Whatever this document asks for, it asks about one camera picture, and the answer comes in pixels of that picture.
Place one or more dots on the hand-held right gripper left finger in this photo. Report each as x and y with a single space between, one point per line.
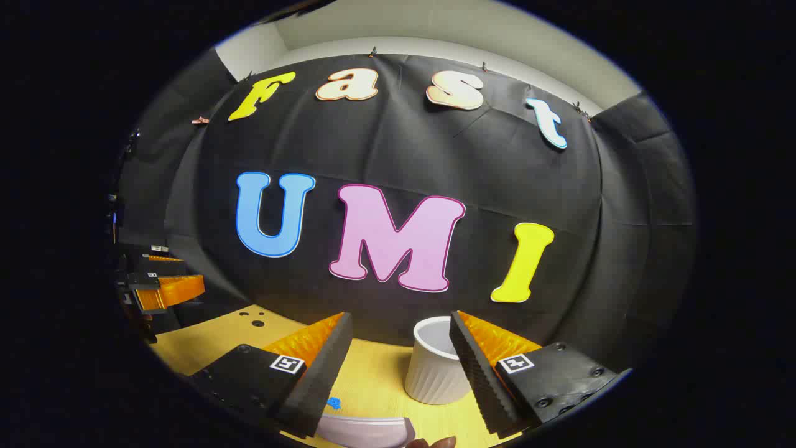
323 379

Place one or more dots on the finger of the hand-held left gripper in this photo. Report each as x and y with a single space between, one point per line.
174 291
165 266

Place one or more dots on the blue paper trash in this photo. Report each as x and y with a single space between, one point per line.
334 404

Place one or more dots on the black backdrop cloth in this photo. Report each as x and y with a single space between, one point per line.
435 155

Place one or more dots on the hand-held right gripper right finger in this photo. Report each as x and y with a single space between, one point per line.
476 379

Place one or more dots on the yellow wooden desktop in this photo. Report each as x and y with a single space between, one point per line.
373 379

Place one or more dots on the white ribbed garbage bin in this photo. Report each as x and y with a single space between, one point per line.
432 373

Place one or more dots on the lilac plastic dustpan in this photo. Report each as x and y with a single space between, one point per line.
367 430

